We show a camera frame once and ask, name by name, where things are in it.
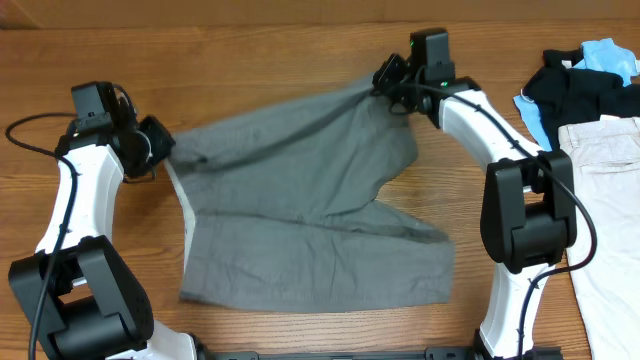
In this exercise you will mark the light blue garment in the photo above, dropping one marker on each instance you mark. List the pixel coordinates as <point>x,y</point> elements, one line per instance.
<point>601,55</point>

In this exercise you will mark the grey shorts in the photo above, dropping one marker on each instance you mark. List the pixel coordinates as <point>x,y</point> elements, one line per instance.
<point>281,210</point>

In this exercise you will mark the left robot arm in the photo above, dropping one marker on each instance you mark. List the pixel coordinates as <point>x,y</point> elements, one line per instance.
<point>81,299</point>

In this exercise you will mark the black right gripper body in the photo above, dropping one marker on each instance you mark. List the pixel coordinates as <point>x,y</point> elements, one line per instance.
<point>395,82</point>

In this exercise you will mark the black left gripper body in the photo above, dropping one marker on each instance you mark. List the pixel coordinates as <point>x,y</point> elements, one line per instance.
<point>151,144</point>

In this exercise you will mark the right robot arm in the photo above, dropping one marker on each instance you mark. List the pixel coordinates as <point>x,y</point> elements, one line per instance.
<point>526,220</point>

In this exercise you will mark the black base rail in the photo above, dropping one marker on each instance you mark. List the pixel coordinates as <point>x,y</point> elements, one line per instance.
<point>350,355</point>

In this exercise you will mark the beige shorts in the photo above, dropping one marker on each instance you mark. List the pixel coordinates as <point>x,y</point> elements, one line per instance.
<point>605,159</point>

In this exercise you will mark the black shirt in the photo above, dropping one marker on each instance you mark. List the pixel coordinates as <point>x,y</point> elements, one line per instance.
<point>564,94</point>

